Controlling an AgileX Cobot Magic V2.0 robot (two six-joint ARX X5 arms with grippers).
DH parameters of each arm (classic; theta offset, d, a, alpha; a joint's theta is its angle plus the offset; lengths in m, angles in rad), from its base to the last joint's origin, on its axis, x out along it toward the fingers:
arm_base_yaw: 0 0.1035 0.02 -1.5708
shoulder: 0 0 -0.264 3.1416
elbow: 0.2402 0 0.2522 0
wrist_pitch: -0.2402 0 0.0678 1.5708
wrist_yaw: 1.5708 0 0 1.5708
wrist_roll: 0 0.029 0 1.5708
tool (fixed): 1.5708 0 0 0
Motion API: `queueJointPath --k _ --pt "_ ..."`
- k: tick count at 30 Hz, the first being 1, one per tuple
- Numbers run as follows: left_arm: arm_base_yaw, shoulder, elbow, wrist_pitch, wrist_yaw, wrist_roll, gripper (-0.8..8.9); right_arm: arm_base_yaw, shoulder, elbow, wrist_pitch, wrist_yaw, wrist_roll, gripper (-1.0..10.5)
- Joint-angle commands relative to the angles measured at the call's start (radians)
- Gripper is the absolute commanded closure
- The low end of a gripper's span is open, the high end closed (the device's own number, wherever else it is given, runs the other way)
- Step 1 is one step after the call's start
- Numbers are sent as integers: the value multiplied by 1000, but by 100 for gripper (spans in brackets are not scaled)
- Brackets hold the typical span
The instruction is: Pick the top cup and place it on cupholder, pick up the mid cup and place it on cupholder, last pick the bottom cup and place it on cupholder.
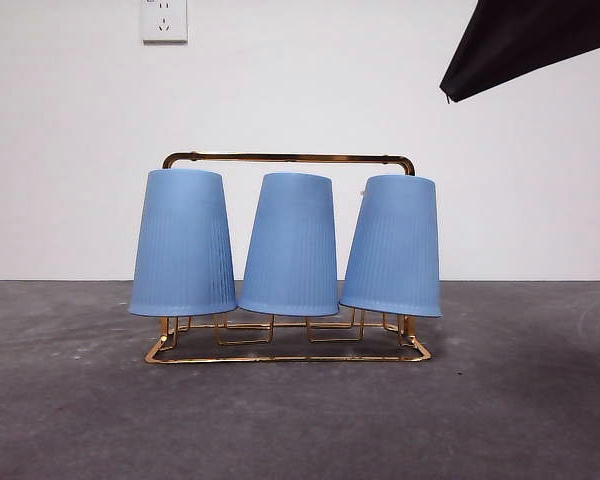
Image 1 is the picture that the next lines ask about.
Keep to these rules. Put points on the white wall socket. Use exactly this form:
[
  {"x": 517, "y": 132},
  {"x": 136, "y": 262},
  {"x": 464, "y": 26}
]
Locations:
[{"x": 164, "y": 22}]

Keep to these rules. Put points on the blue ribbed plastic cup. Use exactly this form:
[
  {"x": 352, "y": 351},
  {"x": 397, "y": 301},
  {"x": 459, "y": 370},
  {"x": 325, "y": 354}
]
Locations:
[
  {"x": 290, "y": 250},
  {"x": 182, "y": 250},
  {"x": 392, "y": 250}
]

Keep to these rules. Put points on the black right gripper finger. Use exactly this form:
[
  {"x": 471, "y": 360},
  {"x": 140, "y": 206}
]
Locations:
[{"x": 525, "y": 40}]

